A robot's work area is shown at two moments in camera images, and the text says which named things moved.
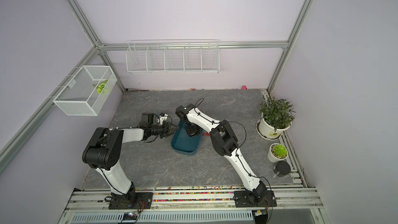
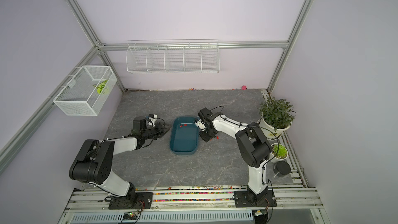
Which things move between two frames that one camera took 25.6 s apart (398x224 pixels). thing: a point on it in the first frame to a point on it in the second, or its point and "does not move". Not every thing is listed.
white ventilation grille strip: [211, 216] does not move
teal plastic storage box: [182, 143] does not move
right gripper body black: [192, 128] to [206, 134]
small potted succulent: [276, 152] does not move
